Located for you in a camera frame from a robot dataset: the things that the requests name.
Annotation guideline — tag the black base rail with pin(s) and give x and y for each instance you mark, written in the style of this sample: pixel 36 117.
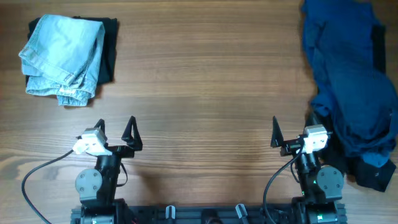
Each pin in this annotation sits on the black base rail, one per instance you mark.
pixel 208 214

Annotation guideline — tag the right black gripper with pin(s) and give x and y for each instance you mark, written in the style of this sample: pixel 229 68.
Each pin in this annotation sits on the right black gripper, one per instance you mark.
pixel 290 145

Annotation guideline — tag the blue garment in pile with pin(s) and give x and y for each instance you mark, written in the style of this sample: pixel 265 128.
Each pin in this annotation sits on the blue garment in pile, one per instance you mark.
pixel 361 100

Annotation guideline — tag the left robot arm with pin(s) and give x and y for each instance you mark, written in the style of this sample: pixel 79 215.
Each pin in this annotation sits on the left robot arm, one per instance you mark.
pixel 97 186

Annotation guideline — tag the folded black garment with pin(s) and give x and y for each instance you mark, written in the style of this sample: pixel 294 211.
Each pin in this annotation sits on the folded black garment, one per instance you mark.
pixel 109 47

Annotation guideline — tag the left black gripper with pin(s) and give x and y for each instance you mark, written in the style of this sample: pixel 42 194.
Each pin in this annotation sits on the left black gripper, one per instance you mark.
pixel 134 143

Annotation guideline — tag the black garment under pile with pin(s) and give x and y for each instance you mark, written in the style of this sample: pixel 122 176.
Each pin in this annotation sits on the black garment under pile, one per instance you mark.
pixel 363 174

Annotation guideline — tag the folded light blue jeans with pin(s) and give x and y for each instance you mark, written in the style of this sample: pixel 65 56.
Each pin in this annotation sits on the folded light blue jeans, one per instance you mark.
pixel 62 58

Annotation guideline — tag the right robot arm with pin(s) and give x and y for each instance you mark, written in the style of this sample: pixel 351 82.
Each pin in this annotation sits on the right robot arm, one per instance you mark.
pixel 321 185

